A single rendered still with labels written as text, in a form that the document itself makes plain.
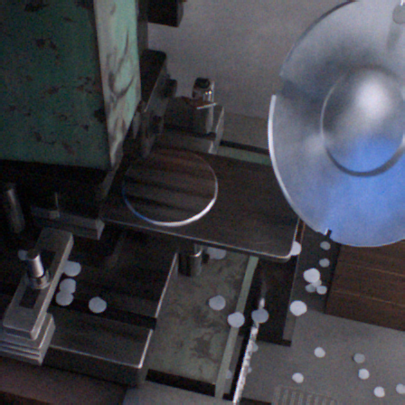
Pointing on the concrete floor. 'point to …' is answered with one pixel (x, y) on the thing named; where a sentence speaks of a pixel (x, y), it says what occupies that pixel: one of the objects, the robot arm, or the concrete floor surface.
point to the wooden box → (368, 285)
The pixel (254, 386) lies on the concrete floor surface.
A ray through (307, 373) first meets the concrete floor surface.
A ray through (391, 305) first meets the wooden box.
